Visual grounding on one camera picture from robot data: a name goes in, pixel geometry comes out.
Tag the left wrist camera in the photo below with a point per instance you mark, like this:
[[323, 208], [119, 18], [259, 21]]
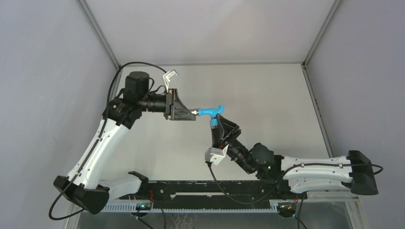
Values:
[[167, 78]]

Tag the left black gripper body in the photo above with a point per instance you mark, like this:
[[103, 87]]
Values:
[[169, 105]]

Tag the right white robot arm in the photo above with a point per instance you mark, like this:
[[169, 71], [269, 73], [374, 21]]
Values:
[[353, 172]]

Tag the small metal pipe fitting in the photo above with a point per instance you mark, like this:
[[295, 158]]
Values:
[[195, 112]]

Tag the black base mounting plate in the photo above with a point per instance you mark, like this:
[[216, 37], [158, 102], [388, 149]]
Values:
[[209, 193]]

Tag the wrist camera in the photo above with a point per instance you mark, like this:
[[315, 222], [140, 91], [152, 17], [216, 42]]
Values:
[[167, 78], [215, 155]]

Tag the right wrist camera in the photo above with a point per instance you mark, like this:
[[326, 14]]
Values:
[[215, 155]]

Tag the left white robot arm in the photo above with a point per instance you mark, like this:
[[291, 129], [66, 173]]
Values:
[[83, 185]]

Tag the white slotted cable duct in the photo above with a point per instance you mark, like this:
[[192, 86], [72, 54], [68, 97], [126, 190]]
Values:
[[145, 207]]

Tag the blue plastic water faucet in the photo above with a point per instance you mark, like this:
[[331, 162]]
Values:
[[212, 112]]

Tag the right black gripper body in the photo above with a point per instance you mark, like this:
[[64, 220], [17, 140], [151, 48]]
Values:
[[224, 144]]

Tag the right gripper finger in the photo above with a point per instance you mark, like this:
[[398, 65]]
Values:
[[217, 137], [229, 129]]

